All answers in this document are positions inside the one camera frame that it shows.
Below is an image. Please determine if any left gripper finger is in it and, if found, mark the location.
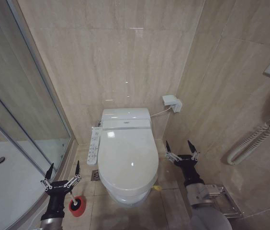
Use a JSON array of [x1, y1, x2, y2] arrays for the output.
[[64, 160, 82, 189], [40, 163, 55, 191]]

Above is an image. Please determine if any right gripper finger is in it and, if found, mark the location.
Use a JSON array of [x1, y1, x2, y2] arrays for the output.
[[187, 139, 201, 161], [165, 140, 182, 165]]

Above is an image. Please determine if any red toilet brush holder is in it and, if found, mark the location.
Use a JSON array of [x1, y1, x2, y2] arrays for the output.
[[68, 195, 88, 218]]

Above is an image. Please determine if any white toilet lid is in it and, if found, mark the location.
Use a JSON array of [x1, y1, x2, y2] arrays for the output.
[[98, 126, 160, 190]]

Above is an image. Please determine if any white toilet body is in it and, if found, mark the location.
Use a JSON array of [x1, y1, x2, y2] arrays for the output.
[[98, 107, 160, 208]]

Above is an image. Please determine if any metal floor drain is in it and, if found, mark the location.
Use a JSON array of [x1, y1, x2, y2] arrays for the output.
[[90, 169, 101, 182]]

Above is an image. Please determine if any white bidet control panel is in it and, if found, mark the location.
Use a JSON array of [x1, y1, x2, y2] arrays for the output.
[[86, 126, 103, 166]]

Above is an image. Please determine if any white shower tray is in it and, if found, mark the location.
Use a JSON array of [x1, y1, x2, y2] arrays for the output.
[[0, 140, 65, 230]]

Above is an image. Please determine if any white toilet power cable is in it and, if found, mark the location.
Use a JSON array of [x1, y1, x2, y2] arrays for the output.
[[149, 106, 172, 118]]

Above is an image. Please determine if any white wall socket box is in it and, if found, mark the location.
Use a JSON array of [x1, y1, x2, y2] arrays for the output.
[[162, 94, 183, 114]]

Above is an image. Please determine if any white coiled phone cord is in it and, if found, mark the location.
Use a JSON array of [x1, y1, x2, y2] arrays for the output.
[[227, 119, 270, 166]]

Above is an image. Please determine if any glass shower enclosure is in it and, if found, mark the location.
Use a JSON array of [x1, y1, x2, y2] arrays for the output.
[[0, 0, 76, 173]]

